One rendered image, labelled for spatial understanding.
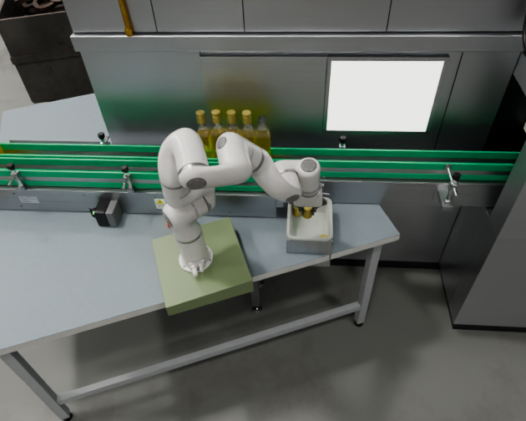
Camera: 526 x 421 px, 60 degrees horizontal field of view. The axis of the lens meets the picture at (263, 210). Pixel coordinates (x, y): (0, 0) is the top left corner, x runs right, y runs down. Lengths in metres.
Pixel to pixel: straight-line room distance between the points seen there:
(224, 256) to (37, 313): 0.69
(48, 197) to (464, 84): 1.71
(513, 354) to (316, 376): 0.97
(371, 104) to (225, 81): 0.58
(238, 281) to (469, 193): 1.00
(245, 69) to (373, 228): 0.79
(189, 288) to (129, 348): 0.95
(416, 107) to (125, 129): 1.22
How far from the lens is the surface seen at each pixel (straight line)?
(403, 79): 1.85
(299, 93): 1.84
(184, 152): 1.22
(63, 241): 2.03
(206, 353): 2.20
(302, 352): 2.40
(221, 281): 1.64
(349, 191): 1.93
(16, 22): 3.94
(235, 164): 1.20
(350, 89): 1.85
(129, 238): 1.94
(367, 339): 2.47
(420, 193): 1.97
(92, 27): 1.91
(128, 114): 2.07
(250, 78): 1.82
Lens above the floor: 2.15
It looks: 46 degrees down
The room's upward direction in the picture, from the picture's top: 3 degrees counter-clockwise
